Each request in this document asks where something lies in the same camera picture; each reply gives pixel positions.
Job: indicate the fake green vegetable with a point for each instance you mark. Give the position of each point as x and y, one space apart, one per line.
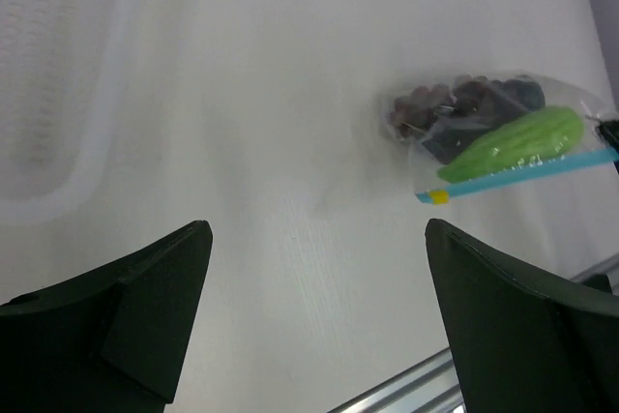
530 140

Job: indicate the clear zip top bag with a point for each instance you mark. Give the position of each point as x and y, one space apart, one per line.
590 152

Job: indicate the aluminium mounting rail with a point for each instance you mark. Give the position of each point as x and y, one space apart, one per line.
432 385

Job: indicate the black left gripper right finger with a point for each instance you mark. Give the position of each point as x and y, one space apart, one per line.
522 339

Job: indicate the white perforated plastic basket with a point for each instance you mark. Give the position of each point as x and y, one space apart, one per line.
64 70

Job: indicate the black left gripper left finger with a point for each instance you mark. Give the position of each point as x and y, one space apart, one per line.
113 339

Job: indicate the fake purple grape bunch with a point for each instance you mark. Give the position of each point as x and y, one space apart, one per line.
444 120

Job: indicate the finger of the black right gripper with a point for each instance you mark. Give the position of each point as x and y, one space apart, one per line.
608 130

